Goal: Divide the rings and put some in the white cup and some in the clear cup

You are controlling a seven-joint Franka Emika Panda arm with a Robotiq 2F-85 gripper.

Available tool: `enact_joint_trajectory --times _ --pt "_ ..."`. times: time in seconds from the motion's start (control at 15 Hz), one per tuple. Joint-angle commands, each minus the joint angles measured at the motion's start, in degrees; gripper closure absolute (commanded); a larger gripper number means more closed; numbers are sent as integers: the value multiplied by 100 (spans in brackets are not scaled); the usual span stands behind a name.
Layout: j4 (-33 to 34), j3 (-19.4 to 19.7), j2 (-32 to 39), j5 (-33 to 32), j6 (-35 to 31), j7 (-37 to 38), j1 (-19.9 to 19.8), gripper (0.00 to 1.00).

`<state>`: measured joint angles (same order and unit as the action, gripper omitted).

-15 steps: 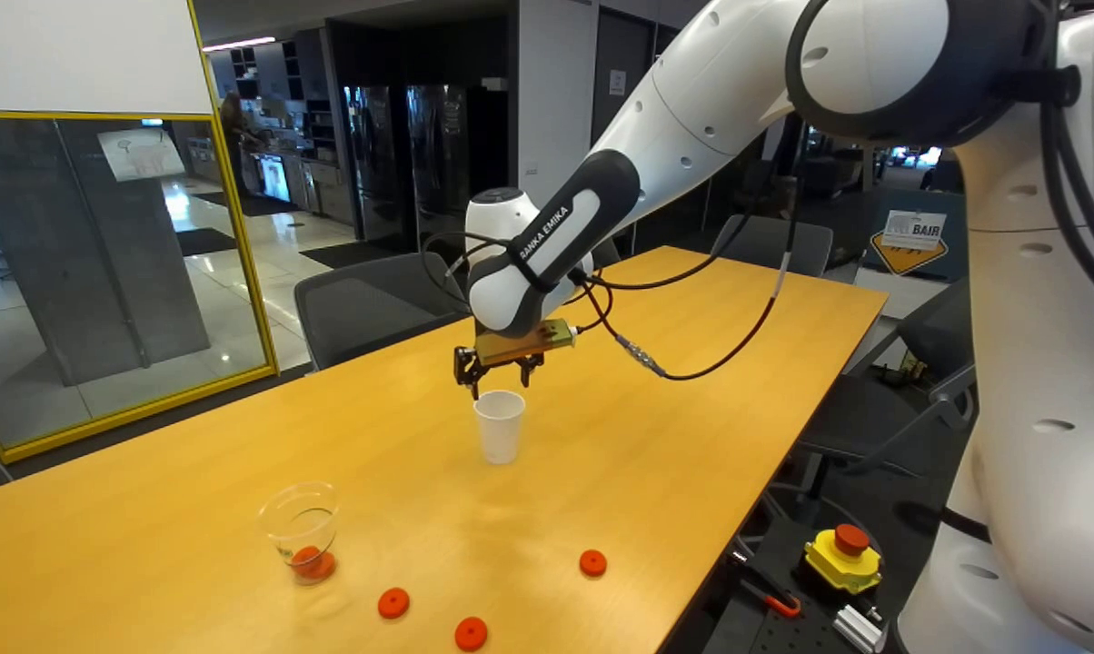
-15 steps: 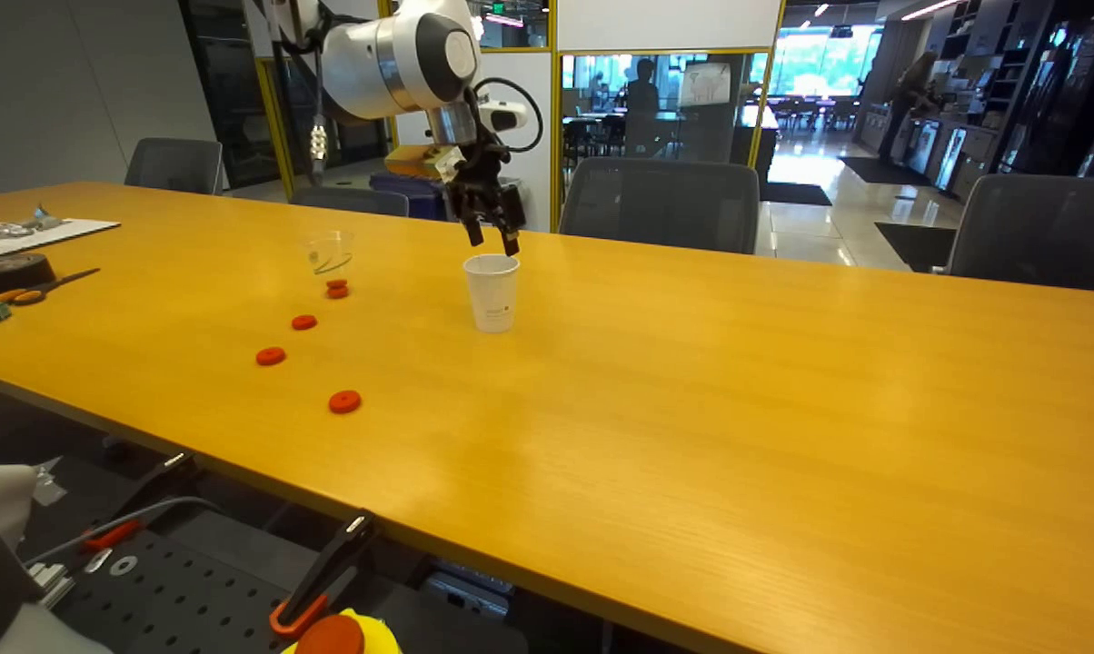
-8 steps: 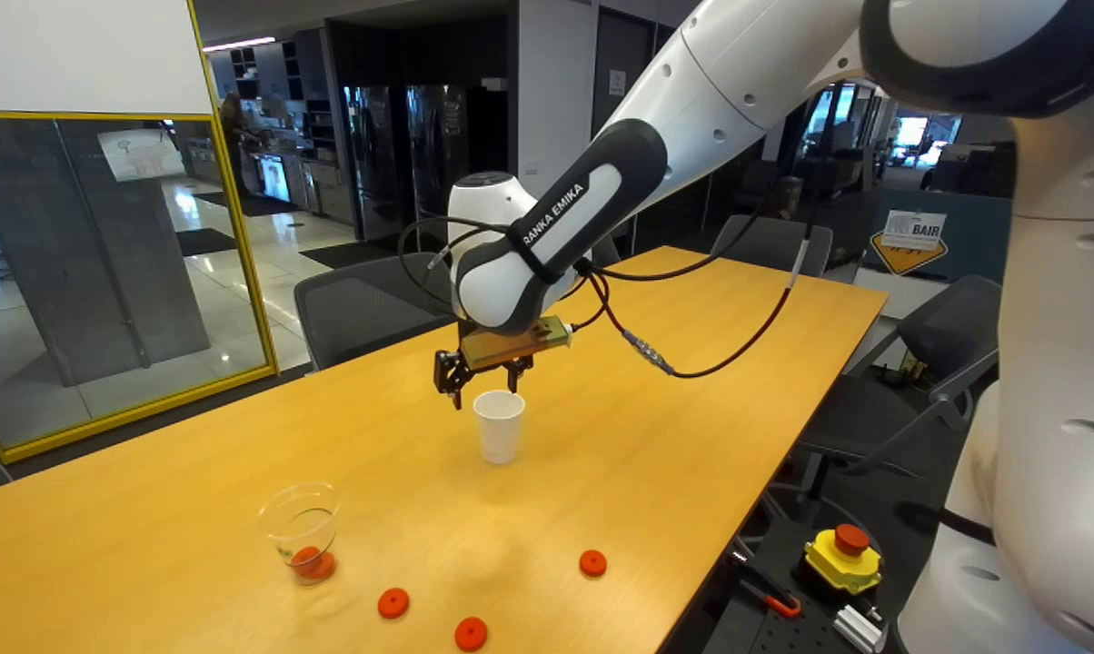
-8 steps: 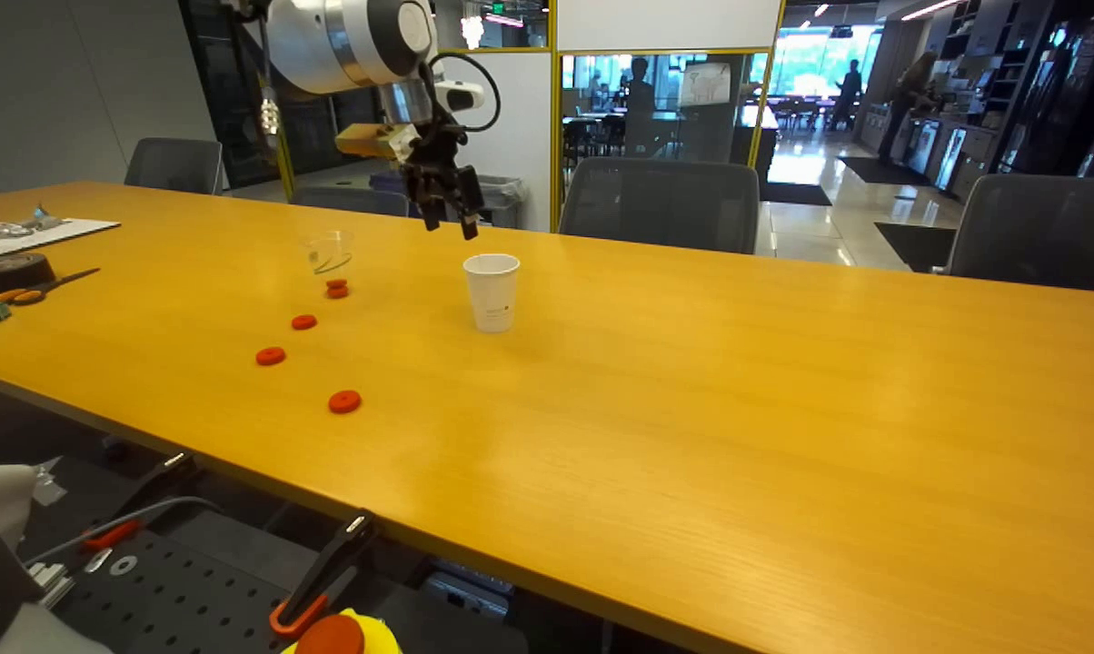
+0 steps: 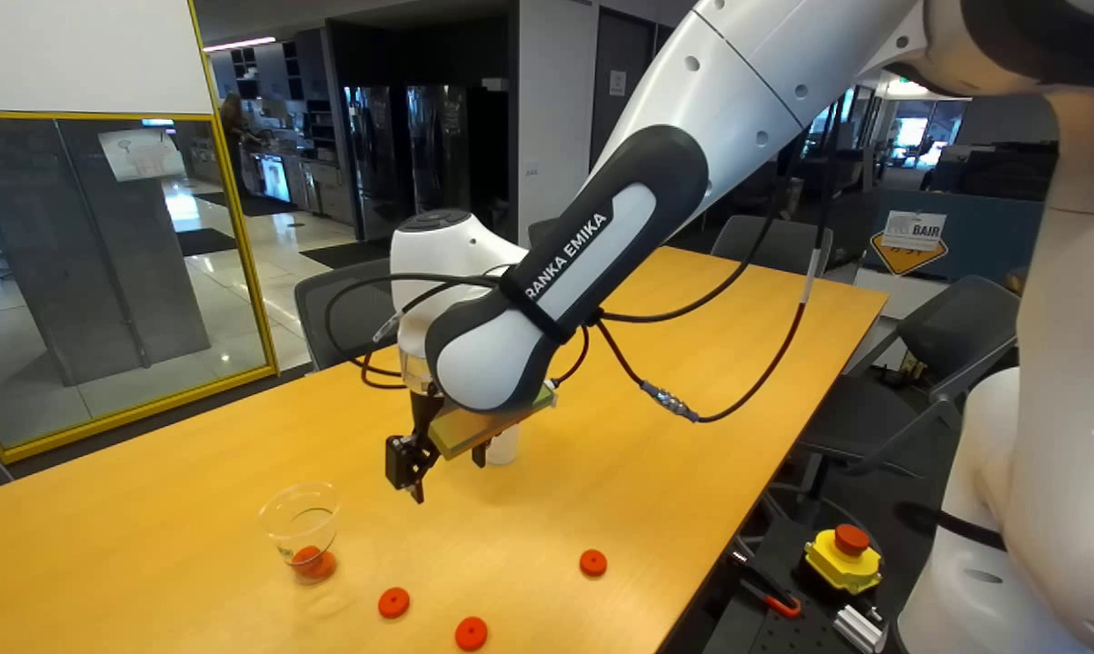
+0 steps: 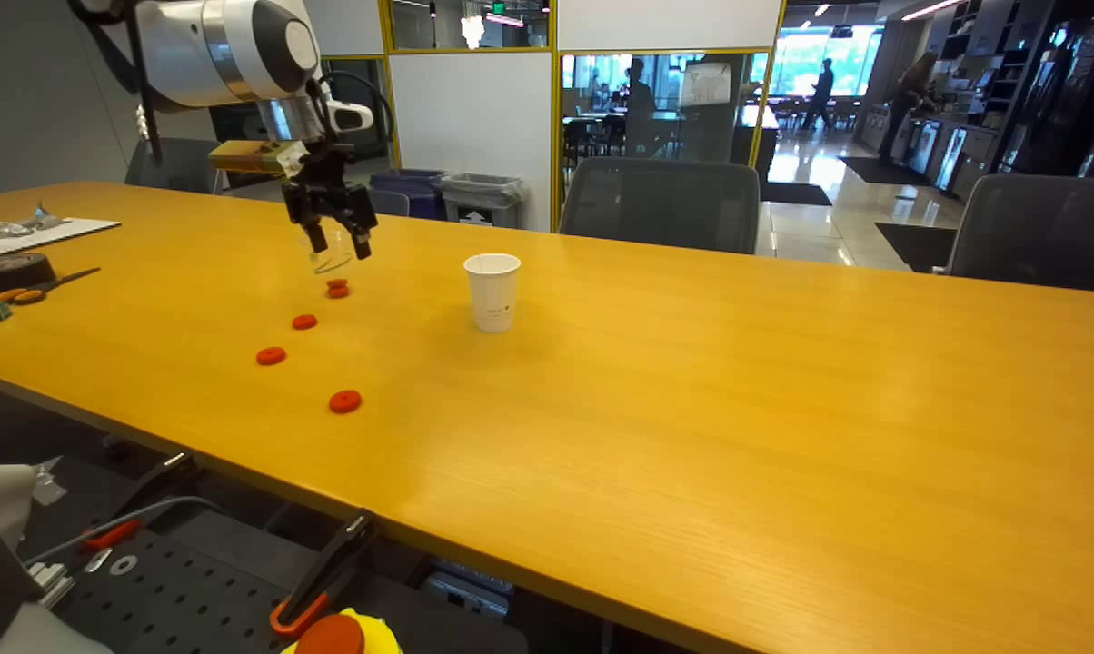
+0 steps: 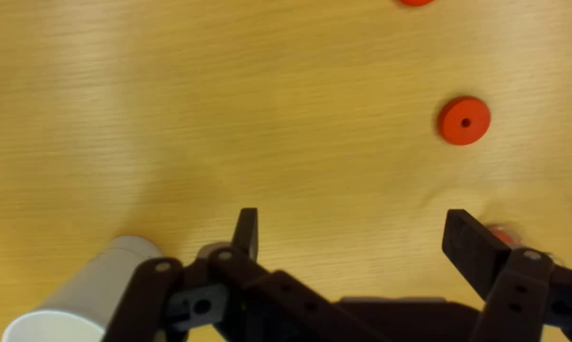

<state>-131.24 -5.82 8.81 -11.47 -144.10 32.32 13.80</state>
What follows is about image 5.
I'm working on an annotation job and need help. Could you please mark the small red ring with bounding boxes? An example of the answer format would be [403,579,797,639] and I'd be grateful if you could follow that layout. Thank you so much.
[287,542,327,579]

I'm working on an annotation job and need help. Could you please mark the wrist camera on wooden mount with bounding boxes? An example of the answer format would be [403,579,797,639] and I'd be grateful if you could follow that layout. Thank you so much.
[432,382,556,456]

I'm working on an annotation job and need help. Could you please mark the grey office chair left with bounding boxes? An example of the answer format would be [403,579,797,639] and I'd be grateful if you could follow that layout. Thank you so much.
[713,213,831,271]

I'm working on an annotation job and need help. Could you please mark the clear plastic cup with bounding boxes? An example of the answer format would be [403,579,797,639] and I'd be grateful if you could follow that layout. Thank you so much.
[259,484,339,585]

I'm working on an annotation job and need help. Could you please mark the red ring nearest edge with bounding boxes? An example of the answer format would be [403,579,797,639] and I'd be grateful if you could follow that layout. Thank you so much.
[579,550,608,579]

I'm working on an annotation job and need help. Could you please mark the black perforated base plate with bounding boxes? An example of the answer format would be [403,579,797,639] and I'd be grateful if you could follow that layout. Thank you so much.
[657,488,929,654]

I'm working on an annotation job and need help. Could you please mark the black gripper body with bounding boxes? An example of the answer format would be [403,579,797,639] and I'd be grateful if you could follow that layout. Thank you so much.
[386,393,444,488]

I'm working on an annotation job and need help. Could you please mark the white paper cup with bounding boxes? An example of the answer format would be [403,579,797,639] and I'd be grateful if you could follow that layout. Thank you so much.
[483,426,524,464]

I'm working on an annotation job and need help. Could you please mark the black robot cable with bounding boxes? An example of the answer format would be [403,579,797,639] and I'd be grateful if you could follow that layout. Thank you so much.
[319,212,831,430]

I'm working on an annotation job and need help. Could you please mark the red handled screwdriver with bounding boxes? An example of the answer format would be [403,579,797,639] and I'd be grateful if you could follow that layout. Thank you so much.
[742,582,803,620]

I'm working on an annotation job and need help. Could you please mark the yellow red emergency stop button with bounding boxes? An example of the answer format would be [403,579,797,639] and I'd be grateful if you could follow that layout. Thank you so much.
[803,523,884,597]

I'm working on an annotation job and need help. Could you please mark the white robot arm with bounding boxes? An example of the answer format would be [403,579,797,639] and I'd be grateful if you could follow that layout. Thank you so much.
[400,0,1094,650]

